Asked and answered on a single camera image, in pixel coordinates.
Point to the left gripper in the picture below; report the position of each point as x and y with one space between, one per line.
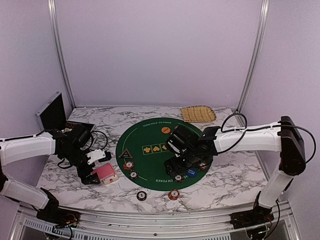
88 179

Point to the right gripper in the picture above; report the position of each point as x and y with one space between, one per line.
179 169

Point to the blue small blind button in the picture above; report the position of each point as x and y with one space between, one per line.
192 172

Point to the orange big blind button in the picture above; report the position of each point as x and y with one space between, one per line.
165 130

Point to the red playing card deck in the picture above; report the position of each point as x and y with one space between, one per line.
105 172

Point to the orange poker chip stack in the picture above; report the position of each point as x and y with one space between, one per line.
173 194

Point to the triangular all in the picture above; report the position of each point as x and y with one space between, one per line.
125 155

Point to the brown poker chip stack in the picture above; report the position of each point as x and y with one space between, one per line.
141 196

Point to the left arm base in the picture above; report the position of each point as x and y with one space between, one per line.
60 217

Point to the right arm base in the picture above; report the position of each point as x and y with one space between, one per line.
257 215

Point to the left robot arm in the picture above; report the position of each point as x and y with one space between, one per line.
20 148

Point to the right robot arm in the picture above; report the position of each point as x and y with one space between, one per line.
282 136

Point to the woven bamboo tray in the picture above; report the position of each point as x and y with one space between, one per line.
198 114

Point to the gold card deck box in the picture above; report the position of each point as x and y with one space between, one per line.
110 179

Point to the round green poker mat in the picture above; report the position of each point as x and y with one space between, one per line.
146 144

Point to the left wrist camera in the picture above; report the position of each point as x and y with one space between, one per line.
98 155

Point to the right aluminium frame post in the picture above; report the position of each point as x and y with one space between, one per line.
259 38

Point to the aluminium frame post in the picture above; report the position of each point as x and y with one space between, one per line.
259 38
59 52

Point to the front aluminium rail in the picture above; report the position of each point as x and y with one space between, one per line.
211 224

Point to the left aluminium frame post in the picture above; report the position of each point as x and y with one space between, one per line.
59 52

